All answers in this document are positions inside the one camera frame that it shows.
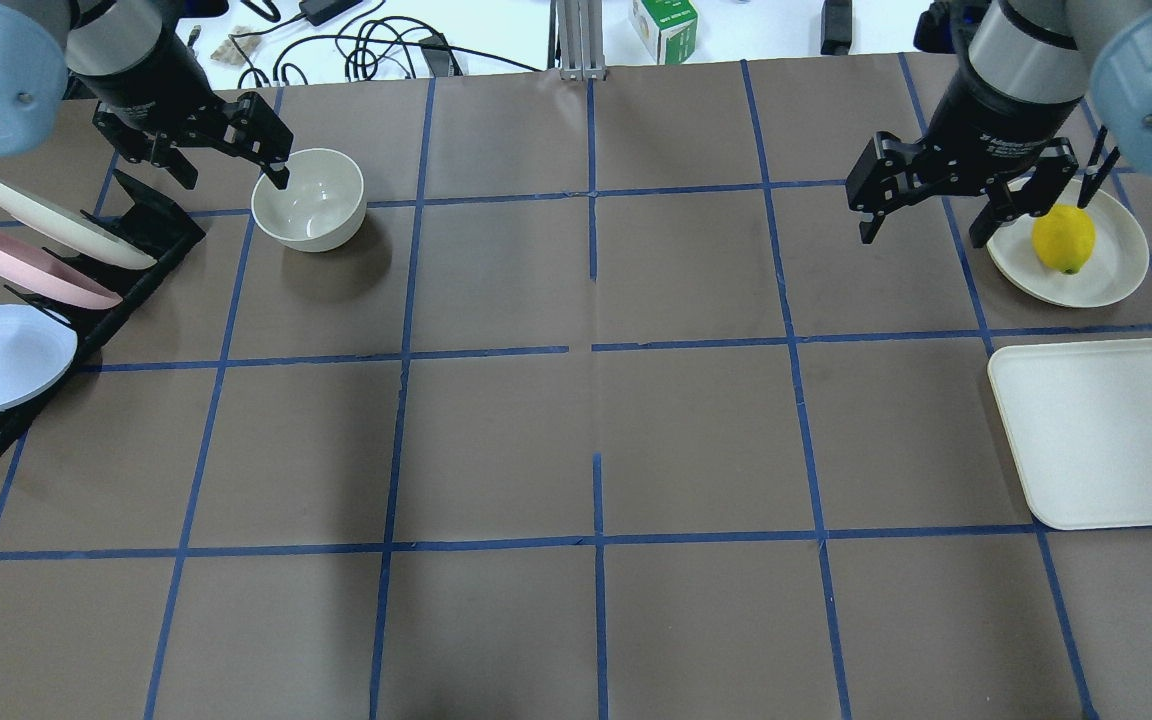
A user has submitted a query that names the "cream plate in rack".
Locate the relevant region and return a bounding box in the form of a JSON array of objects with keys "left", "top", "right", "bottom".
[{"left": 0, "top": 181, "right": 157, "bottom": 270}]

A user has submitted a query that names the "yellow lemon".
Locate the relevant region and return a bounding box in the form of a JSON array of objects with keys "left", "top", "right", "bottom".
[{"left": 1030, "top": 204, "right": 1096, "bottom": 275}]

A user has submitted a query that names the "aluminium frame post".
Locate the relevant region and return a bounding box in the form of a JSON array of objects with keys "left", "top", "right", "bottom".
[{"left": 550, "top": 1, "right": 607, "bottom": 81}]

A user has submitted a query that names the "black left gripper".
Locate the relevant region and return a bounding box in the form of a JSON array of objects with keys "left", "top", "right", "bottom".
[{"left": 92, "top": 79, "right": 294, "bottom": 191}]

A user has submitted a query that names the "black dish rack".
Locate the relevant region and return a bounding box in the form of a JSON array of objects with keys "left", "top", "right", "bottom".
[{"left": 0, "top": 170, "right": 205, "bottom": 457}]

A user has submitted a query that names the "black cables bundle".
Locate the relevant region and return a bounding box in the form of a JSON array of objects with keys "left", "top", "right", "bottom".
[{"left": 236, "top": 0, "right": 541, "bottom": 86}]

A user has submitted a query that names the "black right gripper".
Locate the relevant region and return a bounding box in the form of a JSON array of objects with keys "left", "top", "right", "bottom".
[{"left": 846, "top": 76, "right": 1079, "bottom": 245}]

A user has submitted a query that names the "black device on desk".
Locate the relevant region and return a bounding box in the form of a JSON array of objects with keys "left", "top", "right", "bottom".
[{"left": 819, "top": 0, "right": 854, "bottom": 56}]

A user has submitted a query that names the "white ceramic bowl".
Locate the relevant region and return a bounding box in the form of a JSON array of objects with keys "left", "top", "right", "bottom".
[{"left": 250, "top": 149, "right": 369, "bottom": 252}]

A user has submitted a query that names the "black power adapter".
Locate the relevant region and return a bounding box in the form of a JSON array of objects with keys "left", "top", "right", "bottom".
[{"left": 298, "top": 0, "right": 361, "bottom": 26}]

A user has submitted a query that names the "green white box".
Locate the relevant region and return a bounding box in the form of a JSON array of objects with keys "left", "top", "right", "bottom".
[{"left": 630, "top": 1, "right": 699, "bottom": 65}]

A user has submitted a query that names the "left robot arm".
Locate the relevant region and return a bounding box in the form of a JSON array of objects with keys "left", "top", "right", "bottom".
[{"left": 0, "top": 1, "right": 294, "bottom": 190}]

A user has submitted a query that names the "cream round plate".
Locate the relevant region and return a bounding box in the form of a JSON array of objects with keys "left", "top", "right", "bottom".
[{"left": 986, "top": 190, "right": 1149, "bottom": 306}]

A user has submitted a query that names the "pink plate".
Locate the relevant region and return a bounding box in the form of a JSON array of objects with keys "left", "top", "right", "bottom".
[{"left": 0, "top": 232, "right": 123, "bottom": 310}]

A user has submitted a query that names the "white rectangular tray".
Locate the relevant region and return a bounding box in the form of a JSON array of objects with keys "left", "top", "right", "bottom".
[{"left": 987, "top": 338, "right": 1152, "bottom": 530}]

